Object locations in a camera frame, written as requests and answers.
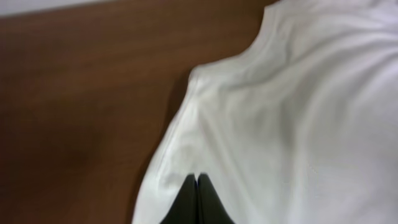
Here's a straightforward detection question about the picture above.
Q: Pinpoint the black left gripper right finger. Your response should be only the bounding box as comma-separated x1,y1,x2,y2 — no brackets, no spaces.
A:
197,173,234,224

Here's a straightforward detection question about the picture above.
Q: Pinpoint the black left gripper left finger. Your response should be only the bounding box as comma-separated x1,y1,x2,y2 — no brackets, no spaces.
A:
161,174,198,224

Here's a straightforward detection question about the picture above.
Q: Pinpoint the white t-shirt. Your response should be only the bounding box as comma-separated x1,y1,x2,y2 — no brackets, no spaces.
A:
132,0,397,223

